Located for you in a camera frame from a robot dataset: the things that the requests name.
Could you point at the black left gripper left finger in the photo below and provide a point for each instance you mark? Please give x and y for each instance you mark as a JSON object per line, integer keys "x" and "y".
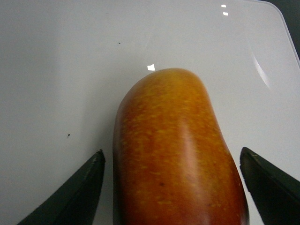
{"x": 76, "y": 201}

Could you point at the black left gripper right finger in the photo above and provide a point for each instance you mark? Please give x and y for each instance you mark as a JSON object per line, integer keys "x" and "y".
{"x": 276, "y": 194}

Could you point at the dark red mango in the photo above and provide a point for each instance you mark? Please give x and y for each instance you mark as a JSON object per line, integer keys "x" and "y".
{"x": 171, "y": 165}

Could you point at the white checkout scale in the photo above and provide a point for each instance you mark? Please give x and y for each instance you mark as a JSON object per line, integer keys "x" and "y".
{"x": 65, "y": 66}

